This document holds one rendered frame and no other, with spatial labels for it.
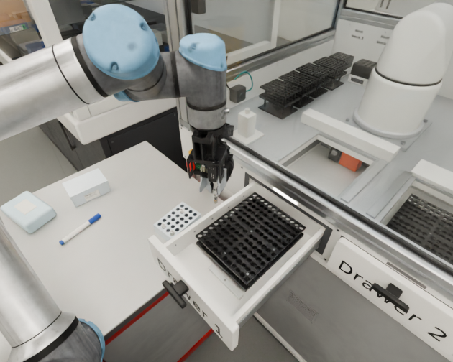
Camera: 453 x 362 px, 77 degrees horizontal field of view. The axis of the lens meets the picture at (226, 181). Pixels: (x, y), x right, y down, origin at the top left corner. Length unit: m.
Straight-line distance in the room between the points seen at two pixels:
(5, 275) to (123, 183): 0.59
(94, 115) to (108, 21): 0.91
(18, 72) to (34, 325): 0.42
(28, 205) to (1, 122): 0.70
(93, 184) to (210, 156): 0.58
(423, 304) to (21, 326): 0.75
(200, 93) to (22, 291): 0.45
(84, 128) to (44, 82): 0.87
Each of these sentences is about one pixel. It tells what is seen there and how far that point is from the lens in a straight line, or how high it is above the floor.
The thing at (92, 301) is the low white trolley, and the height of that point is 0.76.
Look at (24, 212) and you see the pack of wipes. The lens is 1.09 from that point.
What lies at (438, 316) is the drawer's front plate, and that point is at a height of 0.91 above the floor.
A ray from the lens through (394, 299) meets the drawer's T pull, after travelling 0.71.
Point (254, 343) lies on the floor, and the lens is 1.56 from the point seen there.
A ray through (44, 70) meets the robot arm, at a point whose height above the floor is 1.36.
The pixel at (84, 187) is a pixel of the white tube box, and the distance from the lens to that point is 1.07.
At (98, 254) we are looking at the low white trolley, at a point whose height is 0.76.
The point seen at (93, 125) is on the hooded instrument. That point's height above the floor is 0.87.
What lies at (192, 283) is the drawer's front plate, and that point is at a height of 0.93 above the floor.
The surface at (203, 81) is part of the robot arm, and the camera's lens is 0.49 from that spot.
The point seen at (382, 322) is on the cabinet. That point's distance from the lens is 0.91.
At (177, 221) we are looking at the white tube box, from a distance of 0.90.
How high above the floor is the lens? 1.48
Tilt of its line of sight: 43 degrees down
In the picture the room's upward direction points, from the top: straight up
